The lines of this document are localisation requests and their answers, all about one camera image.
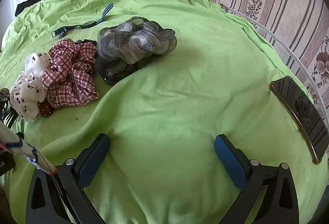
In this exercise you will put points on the red plaid scrunchie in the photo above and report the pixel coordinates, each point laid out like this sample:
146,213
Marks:
69,72

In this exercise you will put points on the grey organza scrunchie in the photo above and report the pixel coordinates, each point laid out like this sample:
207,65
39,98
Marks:
133,41

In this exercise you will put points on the dark red polka dot scrunchie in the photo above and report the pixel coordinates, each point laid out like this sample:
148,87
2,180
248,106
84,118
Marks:
45,108

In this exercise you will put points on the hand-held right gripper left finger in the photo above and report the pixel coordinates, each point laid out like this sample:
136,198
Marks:
92,159

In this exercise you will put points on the black smartphone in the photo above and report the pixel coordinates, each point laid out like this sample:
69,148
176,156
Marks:
300,110

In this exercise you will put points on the white cherry print scrunchie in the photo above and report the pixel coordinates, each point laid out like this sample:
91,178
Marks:
25,90

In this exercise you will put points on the dark toothed hair claw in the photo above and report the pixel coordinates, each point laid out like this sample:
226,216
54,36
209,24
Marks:
9,116

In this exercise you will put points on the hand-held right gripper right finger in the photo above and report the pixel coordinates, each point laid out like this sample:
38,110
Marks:
228,162

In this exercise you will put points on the green cloth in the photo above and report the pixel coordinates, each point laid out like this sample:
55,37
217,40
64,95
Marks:
167,85

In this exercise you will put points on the striped floral sofa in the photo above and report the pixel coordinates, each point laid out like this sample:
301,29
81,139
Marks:
282,2

